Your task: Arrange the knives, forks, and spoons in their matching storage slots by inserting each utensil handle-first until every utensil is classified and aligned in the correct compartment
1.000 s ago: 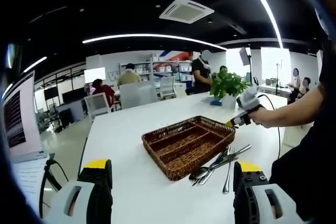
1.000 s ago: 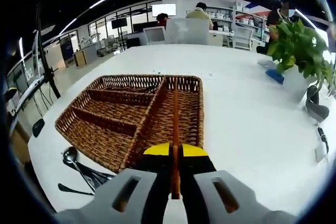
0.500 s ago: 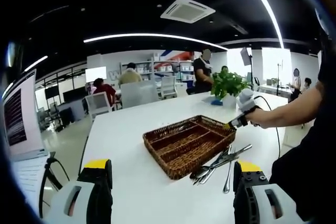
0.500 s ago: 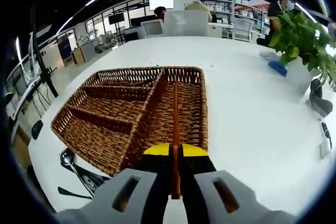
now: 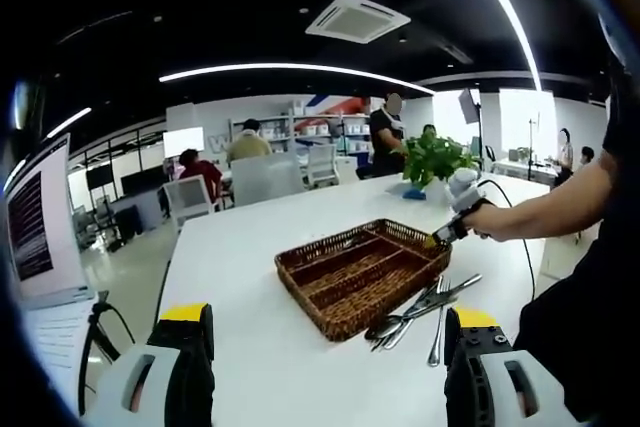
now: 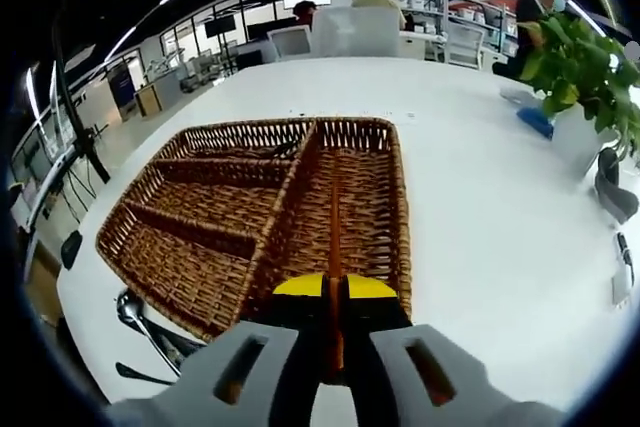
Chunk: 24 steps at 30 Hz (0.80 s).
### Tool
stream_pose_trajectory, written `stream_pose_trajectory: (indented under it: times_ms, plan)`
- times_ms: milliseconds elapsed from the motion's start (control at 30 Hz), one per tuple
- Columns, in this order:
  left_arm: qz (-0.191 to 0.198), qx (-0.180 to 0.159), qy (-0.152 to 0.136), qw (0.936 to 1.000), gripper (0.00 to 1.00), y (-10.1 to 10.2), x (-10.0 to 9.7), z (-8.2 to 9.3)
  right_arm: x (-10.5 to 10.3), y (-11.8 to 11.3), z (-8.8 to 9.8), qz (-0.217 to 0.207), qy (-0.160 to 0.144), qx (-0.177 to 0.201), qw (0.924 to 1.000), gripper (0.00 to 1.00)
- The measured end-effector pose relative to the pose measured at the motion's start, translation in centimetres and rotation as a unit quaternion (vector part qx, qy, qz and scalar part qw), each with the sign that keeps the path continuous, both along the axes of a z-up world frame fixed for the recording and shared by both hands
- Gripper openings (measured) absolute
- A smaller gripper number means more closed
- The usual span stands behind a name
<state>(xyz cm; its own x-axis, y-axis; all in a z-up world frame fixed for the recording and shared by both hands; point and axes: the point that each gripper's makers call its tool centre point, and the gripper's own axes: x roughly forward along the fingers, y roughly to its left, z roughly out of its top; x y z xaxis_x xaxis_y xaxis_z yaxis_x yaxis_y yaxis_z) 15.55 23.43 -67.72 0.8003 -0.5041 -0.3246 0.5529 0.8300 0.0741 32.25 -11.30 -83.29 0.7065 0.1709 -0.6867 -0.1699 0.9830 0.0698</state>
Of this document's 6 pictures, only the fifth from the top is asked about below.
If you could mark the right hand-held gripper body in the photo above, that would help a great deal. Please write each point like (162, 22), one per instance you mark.
(462, 192)

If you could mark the translucent white chair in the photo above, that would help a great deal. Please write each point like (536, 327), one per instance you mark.
(265, 179)

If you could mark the potted green plant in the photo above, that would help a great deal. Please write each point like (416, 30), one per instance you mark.
(435, 157)

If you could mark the studio light on stand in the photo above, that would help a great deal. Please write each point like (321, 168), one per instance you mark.
(467, 104)

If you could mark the pile of steel utensils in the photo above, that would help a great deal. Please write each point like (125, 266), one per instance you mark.
(420, 304)

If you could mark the person's black clothing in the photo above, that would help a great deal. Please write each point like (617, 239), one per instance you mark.
(590, 337)

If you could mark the thin metal stand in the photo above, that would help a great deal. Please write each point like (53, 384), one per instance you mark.
(534, 152)

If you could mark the white laptop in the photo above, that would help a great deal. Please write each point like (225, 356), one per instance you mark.
(60, 227)

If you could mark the white storage shelving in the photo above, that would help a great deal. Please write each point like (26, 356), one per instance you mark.
(280, 127)

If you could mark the white mesh chair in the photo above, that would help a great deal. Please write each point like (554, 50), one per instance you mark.
(192, 197)

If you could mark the black tripod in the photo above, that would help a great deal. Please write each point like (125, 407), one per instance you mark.
(97, 309)

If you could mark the ceiling light strip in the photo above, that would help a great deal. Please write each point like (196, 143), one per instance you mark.
(280, 66)
(512, 14)
(70, 122)

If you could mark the ceiling air conditioner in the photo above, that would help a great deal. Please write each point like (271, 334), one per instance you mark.
(357, 19)

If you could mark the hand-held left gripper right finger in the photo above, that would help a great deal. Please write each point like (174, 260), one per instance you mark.
(500, 382)

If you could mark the black equipment cart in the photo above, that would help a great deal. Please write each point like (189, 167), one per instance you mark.
(125, 222)

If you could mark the black monitor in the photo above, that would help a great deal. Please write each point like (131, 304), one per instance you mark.
(142, 178)

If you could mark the brown wicker storage tray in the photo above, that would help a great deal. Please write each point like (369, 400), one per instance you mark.
(360, 272)

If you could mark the white office chair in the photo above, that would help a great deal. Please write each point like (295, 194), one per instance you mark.
(321, 162)

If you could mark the blue cloth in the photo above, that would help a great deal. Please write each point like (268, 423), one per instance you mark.
(414, 194)

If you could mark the person's right hand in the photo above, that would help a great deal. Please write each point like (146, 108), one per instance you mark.
(487, 222)

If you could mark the bright white screen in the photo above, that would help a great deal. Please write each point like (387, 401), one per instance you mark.
(183, 141)

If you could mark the steel spoon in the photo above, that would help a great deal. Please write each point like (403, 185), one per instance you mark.
(349, 243)

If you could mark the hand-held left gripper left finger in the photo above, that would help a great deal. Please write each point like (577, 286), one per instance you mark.
(150, 377)

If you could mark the black television on stand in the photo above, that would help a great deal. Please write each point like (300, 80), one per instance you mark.
(98, 177)

